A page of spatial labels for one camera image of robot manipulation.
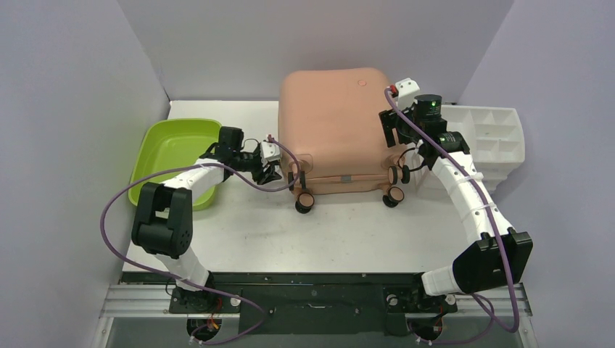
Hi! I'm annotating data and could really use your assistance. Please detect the green plastic tray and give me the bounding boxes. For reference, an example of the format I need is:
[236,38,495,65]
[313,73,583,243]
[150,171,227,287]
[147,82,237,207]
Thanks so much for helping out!
[131,118,221,182]

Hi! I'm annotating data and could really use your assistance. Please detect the white plastic drawer organizer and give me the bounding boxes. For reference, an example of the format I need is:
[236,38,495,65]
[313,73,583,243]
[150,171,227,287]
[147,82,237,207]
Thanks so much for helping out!
[442,105,525,194]

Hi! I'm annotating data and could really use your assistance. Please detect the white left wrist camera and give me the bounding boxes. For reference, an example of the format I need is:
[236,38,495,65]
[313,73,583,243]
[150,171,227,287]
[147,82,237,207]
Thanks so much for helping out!
[260,135,282,165]

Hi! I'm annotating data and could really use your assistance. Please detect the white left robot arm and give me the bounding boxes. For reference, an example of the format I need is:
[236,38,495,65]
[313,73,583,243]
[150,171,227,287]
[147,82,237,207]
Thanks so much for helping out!
[131,126,285,312]

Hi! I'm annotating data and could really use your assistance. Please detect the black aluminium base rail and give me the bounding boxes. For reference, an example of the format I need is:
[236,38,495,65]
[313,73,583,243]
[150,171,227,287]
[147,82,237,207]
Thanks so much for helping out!
[92,273,537,347]

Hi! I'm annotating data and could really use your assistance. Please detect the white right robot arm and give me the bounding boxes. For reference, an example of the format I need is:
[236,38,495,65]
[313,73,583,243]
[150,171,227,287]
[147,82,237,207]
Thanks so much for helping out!
[379,89,533,310]

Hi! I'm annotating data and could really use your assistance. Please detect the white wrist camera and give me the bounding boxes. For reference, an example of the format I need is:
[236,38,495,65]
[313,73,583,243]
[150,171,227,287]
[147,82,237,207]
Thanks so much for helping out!
[260,135,282,165]
[390,78,420,110]

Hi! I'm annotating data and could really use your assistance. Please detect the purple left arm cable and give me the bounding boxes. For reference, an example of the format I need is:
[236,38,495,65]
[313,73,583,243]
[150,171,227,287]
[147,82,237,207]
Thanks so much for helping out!
[99,135,302,347]

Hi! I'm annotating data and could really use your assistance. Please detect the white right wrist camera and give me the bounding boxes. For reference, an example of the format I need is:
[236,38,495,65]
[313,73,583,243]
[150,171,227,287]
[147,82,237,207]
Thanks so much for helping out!
[390,78,420,110]

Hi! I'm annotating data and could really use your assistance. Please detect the pink hard-shell suitcase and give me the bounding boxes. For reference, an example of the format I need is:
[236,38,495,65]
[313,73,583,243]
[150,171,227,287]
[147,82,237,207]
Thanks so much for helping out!
[278,67,408,214]

